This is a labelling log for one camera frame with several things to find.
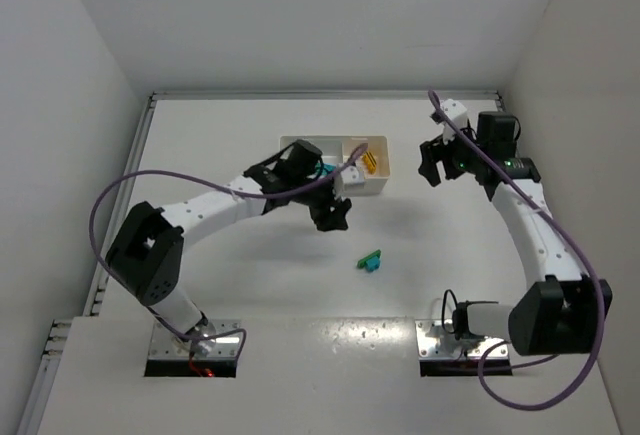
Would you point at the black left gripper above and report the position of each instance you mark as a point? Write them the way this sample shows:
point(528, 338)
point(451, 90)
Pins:
point(324, 206)

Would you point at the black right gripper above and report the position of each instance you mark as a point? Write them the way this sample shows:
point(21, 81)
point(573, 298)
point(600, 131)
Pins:
point(445, 159)

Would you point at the bee lego stack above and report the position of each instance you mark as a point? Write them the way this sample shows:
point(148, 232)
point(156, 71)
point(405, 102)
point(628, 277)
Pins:
point(370, 162)

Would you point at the green lego plate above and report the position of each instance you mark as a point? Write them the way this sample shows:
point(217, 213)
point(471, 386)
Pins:
point(360, 262)

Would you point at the small teal lego brick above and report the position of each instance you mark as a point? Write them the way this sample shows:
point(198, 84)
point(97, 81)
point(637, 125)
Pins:
point(372, 264)

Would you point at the light blue long lego brick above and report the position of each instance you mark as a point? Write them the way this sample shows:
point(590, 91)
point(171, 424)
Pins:
point(324, 169)

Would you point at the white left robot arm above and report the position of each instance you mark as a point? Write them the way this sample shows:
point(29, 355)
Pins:
point(146, 255)

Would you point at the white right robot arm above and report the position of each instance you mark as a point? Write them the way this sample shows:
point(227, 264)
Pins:
point(558, 314)

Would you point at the white divided container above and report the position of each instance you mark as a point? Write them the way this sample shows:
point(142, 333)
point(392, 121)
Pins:
point(336, 150)

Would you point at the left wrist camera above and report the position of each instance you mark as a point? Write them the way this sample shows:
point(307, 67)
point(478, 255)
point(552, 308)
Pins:
point(349, 181)

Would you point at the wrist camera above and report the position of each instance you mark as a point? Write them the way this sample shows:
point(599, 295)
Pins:
point(349, 181)
point(456, 112)

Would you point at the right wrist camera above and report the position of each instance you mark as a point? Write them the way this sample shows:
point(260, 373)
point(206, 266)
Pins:
point(456, 112)

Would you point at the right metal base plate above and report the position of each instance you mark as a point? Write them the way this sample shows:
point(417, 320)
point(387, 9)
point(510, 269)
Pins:
point(436, 344)

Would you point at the metal base plate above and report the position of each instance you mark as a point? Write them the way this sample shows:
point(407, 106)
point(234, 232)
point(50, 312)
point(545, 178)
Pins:
point(436, 344)
point(210, 340)

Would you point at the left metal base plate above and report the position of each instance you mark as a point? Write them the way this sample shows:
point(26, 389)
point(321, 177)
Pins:
point(210, 340)

